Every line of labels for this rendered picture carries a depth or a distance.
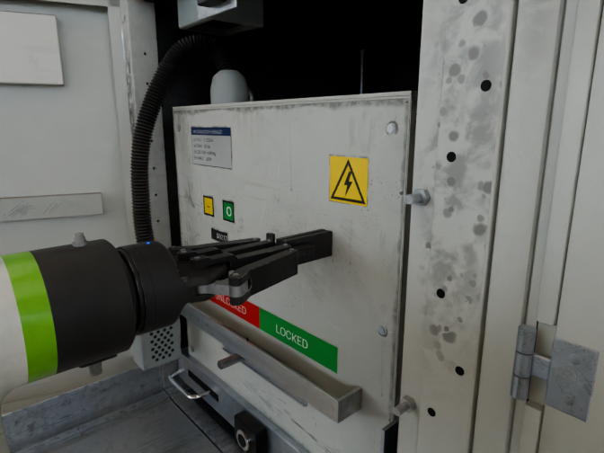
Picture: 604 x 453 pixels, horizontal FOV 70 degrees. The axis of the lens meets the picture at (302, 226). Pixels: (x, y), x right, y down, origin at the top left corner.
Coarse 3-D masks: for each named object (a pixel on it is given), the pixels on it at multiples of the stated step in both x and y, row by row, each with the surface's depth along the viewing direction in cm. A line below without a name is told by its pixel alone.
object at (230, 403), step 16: (192, 368) 82; (192, 384) 84; (208, 384) 78; (224, 384) 75; (208, 400) 80; (224, 400) 75; (240, 400) 71; (224, 416) 76; (256, 416) 67; (272, 432) 64; (272, 448) 65; (288, 448) 62; (304, 448) 61
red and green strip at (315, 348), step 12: (216, 300) 74; (228, 300) 70; (240, 312) 68; (252, 312) 66; (264, 312) 63; (264, 324) 64; (276, 324) 61; (288, 324) 59; (276, 336) 62; (288, 336) 60; (300, 336) 57; (312, 336) 56; (300, 348) 58; (312, 348) 56; (324, 348) 54; (336, 348) 52; (324, 360) 54; (336, 360) 53; (336, 372) 53
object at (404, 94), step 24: (336, 96) 46; (360, 96) 44; (384, 96) 42; (408, 96) 40; (408, 120) 40; (408, 144) 41; (408, 168) 41; (408, 192) 42; (408, 216) 43; (408, 240) 43
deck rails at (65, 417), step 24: (96, 384) 78; (120, 384) 81; (144, 384) 84; (24, 408) 71; (48, 408) 73; (72, 408) 76; (96, 408) 79; (120, 408) 81; (144, 408) 81; (24, 432) 71; (48, 432) 74; (72, 432) 74
